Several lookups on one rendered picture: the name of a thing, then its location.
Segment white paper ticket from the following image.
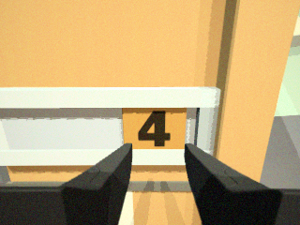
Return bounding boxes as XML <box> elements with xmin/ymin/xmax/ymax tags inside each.
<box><xmin>119</xmin><ymin>190</ymin><xmax>134</xmax><ymax>225</ymax></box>

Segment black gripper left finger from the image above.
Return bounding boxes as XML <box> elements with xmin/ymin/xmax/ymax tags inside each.
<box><xmin>0</xmin><ymin>142</ymin><xmax>133</xmax><ymax>225</ymax></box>

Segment cream flat rectangular block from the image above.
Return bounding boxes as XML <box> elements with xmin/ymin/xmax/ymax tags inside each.
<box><xmin>291</xmin><ymin>16</ymin><xmax>300</xmax><ymax>47</ymax></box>

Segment orange tile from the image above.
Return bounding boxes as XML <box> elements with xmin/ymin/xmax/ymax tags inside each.
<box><xmin>122</xmin><ymin>108</ymin><xmax>187</xmax><ymax>149</ymax></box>

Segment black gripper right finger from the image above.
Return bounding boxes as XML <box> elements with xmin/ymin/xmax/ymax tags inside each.
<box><xmin>184</xmin><ymin>143</ymin><xmax>300</xmax><ymax>225</ymax></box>

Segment orange flat board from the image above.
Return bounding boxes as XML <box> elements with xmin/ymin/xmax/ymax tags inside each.
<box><xmin>0</xmin><ymin>0</ymin><xmax>300</xmax><ymax>225</ymax></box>

